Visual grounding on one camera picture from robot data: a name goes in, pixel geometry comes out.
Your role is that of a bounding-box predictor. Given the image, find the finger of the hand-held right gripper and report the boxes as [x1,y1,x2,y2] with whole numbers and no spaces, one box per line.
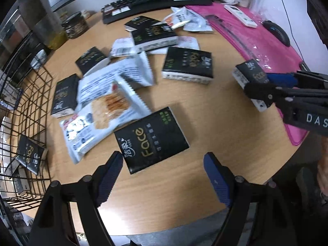
[265,70,328,89]
[243,81,328,107]

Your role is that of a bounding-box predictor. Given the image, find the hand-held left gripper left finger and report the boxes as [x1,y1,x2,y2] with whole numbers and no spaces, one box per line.
[28,151,124,246]

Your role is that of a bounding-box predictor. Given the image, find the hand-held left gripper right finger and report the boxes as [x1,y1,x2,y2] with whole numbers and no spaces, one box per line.
[203,152,298,246]

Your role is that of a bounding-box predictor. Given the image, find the black tissue pack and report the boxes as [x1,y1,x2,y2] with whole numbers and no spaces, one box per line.
[50,73,81,118]
[232,59,276,112]
[161,47,214,85]
[124,15,162,31]
[16,134,48,175]
[75,47,110,75]
[114,107,190,175]
[131,24,179,52]

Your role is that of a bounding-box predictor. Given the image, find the white cracker snack packet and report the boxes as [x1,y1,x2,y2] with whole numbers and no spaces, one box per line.
[59,75,151,164]

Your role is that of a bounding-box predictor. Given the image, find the black wire basket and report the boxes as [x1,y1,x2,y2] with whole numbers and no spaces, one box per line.
[0,65,55,213]

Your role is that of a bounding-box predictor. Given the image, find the pink desk mat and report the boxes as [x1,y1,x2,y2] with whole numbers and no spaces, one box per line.
[184,2,308,146]

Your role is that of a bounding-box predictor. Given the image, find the black computer mouse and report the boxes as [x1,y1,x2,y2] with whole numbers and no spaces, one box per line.
[263,20,291,47]

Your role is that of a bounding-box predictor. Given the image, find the white remote control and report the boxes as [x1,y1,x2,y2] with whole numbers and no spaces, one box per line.
[224,4,257,28]

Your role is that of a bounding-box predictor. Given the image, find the black keyboard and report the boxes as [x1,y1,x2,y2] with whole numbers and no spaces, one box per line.
[101,0,213,25]

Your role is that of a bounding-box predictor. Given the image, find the dark glass jar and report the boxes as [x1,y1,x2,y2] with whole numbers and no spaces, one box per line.
[61,11,89,39]

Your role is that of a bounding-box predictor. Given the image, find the clear acrylic organiser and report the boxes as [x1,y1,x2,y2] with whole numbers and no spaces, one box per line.
[0,0,67,82]

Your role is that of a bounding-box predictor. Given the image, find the black mouse cable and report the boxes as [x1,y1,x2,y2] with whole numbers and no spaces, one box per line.
[275,0,300,57]

